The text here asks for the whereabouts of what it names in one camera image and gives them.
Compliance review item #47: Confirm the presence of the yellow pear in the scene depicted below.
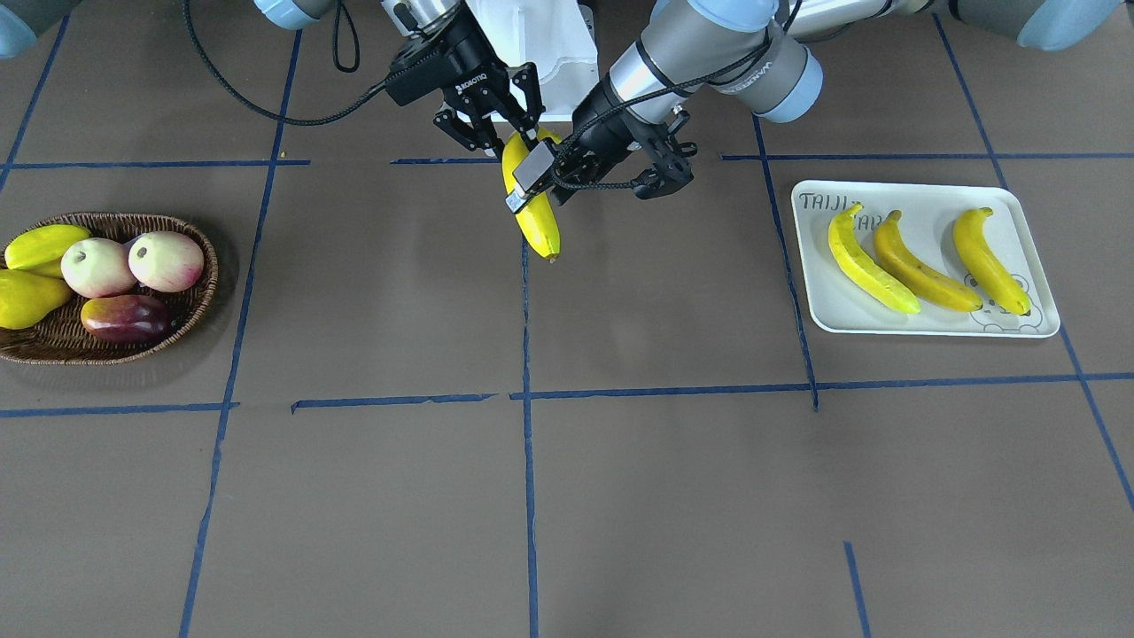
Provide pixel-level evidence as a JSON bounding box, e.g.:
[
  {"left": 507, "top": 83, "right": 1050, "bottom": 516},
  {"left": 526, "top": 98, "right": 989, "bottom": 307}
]
[{"left": 1, "top": 269, "right": 74, "bottom": 330}]

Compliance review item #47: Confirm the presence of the pink white apple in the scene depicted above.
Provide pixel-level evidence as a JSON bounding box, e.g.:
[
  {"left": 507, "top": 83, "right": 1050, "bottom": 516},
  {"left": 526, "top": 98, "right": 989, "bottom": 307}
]
[
  {"left": 60, "top": 237, "right": 137, "bottom": 299},
  {"left": 127, "top": 231, "right": 204, "bottom": 294}
]

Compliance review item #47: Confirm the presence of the red yellow mango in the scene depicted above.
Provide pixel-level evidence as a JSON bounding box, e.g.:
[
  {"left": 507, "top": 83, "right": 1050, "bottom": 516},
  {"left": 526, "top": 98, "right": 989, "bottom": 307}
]
[{"left": 81, "top": 294, "right": 174, "bottom": 344}]

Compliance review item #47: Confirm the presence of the yellow banana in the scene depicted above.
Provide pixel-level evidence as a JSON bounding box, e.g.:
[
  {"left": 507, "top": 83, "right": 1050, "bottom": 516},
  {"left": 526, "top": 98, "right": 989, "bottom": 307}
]
[
  {"left": 500, "top": 131, "right": 562, "bottom": 261},
  {"left": 953, "top": 207, "right": 1032, "bottom": 316},
  {"left": 827, "top": 202, "right": 922, "bottom": 315},
  {"left": 874, "top": 210, "right": 982, "bottom": 314}
]

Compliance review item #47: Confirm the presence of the brown wicker basket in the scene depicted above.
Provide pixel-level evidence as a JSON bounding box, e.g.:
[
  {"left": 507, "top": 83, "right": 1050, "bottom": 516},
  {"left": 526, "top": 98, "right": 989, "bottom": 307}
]
[{"left": 1, "top": 211, "right": 220, "bottom": 366}]

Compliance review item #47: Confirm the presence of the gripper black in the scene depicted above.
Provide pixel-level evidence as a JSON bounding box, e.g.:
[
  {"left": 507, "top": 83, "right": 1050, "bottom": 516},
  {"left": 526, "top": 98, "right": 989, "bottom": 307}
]
[
  {"left": 386, "top": 9, "right": 508, "bottom": 156},
  {"left": 505, "top": 62, "right": 699, "bottom": 214}
]

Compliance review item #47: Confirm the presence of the black braided cable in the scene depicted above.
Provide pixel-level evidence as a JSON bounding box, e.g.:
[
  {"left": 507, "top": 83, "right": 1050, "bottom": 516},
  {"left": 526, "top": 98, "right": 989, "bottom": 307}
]
[
  {"left": 551, "top": 0, "right": 803, "bottom": 192},
  {"left": 181, "top": 0, "right": 462, "bottom": 126}
]

